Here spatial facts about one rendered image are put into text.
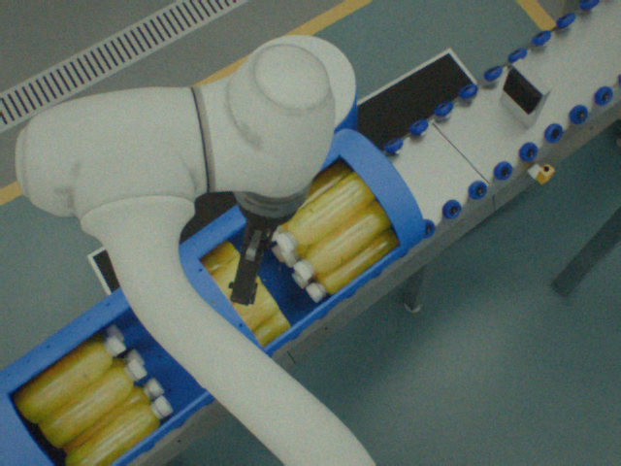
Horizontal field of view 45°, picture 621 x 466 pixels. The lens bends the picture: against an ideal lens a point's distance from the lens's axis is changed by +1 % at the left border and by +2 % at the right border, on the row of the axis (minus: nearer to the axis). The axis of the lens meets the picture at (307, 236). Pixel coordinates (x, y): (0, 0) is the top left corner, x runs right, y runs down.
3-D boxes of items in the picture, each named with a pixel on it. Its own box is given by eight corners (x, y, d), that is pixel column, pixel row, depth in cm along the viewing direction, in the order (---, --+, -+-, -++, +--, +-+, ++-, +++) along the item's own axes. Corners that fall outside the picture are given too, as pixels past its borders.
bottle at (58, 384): (10, 387, 144) (99, 324, 147) (34, 411, 147) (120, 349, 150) (13, 408, 138) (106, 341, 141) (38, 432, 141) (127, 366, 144)
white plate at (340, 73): (228, 46, 176) (228, 49, 178) (244, 149, 167) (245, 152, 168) (343, 24, 176) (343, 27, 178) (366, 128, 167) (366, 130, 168)
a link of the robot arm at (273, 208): (219, 183, 77) (218, 209, 82) (304, 210, 77) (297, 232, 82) (245, 113, 81) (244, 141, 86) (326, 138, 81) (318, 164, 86)
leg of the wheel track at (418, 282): (424, 306, 258) (444, 248, 199) (411, 316, 257) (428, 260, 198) (413, 293, 260) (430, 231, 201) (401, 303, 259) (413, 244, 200)
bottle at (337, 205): (379, 205, 149) (302, 262, 146) (358, 183, 153) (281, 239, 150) (375, 183, 143) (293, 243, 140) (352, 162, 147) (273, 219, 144)
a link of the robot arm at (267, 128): (310, 110, 82) (191, 125, 79) (333, 15, 68) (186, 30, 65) (334, 197, 78) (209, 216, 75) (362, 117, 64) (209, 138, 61)
